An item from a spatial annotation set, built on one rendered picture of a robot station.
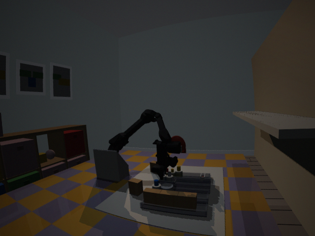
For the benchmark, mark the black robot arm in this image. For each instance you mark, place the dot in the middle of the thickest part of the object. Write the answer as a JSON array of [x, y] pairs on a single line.
[[166, 144]]

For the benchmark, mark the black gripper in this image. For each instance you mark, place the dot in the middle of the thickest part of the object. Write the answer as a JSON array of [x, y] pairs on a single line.
[[160, 169]]

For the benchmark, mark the brown cube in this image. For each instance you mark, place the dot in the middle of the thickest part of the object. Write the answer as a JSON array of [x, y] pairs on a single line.
[[135, 186], [152, 164]]

